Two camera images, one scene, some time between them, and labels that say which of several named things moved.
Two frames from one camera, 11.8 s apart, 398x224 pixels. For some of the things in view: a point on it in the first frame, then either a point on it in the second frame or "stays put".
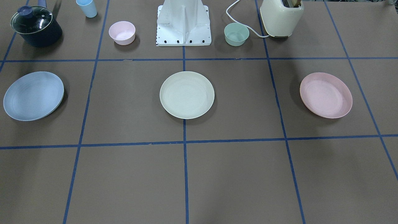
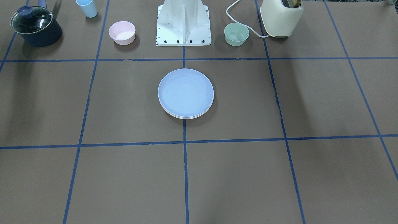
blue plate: (33, 95) → (185, 92)
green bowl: (236, 34) stays put
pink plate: (326, 95) → (187, 117)
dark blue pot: (37, 26) stays put
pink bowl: (122, 32) stays put
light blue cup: (88, 7) stays put
